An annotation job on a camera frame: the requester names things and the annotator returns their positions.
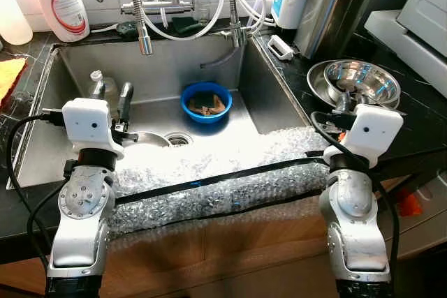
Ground stainless steel bowl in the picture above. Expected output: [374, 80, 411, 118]
[323, 59, 401, 109]

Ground large stainless steel plate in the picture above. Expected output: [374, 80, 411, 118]
[306, 59, 402, 114]

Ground white kitchen appliance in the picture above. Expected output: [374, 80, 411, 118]
[365, 0, 447, 89]

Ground clear plastic bottle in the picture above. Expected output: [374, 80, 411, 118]
[89, 70, 119, 114]

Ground sink drain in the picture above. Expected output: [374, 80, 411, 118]
[164, 131, 194, 147]

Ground blue plastic bowl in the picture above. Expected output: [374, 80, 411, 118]
[180, 82, 233, 124]

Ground chrome spring pull-down faucet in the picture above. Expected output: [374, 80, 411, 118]
[121, 0, 195, 57]

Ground stainless steel sink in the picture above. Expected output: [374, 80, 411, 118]
[7, 31, 312, 188]

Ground small white plastic clip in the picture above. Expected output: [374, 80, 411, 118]
[268, 34, 295, 61]

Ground brown scraps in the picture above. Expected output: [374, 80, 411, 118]
[190, 92, 226, 116]

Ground tall stainless steel appliance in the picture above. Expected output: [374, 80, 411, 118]
[293, 0, 392, 60]

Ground white soap bottle red pump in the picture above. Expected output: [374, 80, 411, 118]
[36, 0, 91, 43]

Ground yellow cloth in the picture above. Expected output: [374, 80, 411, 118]
[0, 57, 27, 103]

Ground dark green sponge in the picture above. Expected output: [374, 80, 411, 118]
[171, 15, 203, 35]

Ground translucent white bottle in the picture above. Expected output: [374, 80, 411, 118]
[0, 0, 34, 46]

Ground small orange object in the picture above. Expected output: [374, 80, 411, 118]
[395, 188, 422, 216]

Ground bubble wrap padding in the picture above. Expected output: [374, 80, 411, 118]
[108, 127, 336, 239]

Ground black tape strip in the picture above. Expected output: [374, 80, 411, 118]
[115, 157, 329, 207]

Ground wooden cabinet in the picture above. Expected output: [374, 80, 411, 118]
[0, 172, 447, 298]

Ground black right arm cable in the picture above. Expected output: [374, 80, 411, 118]
[309, 110, 400, 285]

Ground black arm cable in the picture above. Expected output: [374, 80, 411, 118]
[309, 110, 400, 285]
[6, 108, 67, 271]

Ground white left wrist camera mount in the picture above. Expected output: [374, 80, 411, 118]
[61, 98, 125, 159]

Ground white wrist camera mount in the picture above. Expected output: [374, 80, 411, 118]
[341, 105, 406, 168]
[61, 98, 125, 159]

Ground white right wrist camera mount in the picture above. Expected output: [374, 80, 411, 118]
[341, 105, 406, 168]

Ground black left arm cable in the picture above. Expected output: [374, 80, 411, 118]
[6, 108, 67, 271]

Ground white flexible hose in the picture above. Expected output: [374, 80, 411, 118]
[140, 0, 270, 40]

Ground dark grey rubber hose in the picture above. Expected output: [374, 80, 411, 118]
[201, 45, 242, 70]

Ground chrome flexible hose faucet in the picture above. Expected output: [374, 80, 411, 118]
[220, 0, 247, 49]

